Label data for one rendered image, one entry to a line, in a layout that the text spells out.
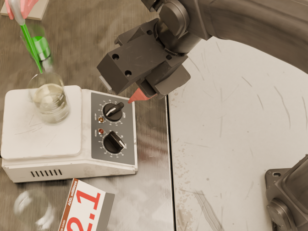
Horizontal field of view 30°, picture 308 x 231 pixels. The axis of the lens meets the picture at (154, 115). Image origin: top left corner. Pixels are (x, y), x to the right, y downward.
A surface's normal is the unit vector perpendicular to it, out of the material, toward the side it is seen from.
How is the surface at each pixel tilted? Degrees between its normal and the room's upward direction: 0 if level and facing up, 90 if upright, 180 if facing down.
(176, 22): 90
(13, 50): 0
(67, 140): 0
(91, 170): 90
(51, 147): 0
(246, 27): 87
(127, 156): 30
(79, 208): 40
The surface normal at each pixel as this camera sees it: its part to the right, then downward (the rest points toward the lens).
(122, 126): 0.46, -0.47
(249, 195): -0.05, -0.49
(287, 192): -0.80, 0.54
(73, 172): 0.06, 0.87
